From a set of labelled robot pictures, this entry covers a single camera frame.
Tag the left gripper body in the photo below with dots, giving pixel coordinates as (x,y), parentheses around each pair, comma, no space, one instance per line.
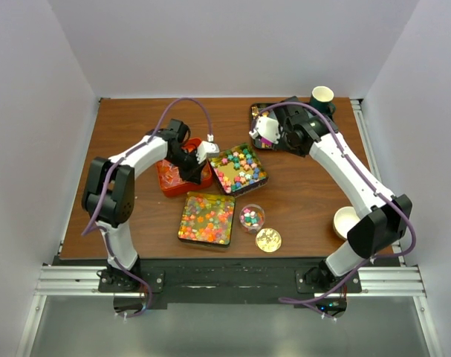
(186,163)

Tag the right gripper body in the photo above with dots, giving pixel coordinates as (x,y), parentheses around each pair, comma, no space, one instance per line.
(285,144)

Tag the orange candy box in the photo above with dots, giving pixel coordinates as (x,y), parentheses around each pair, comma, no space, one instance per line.
(170,182)

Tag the candy tin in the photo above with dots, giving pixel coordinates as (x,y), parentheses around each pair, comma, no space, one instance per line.
(238,170)
(207,220)

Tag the clear plastic jar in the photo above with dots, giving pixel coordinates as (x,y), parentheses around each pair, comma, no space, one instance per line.
(252,218)

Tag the purple plastic scoop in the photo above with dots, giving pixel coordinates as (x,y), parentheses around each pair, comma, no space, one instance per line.
(266,144)

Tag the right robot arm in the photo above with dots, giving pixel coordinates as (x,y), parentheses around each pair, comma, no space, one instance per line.
(383,217)

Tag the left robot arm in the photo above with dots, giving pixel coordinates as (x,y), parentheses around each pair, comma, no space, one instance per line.
(109,194)

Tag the dark green cup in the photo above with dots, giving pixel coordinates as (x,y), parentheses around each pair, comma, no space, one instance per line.
(322,100)

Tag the gold fork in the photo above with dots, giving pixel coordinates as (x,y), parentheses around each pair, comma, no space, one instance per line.
(255,111)

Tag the black serving tray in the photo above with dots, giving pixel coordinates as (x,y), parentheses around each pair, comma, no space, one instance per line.
(255,145)

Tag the white paper bowl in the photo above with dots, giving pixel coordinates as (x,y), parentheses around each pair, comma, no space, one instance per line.
(344,220)

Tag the gold jar lid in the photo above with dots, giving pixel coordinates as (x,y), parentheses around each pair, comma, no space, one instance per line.
(268,240)

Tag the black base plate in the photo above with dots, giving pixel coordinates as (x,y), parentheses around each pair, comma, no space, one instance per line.
(157,283)

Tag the aluminium frame rail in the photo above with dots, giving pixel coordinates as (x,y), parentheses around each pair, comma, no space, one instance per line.
(375,281)

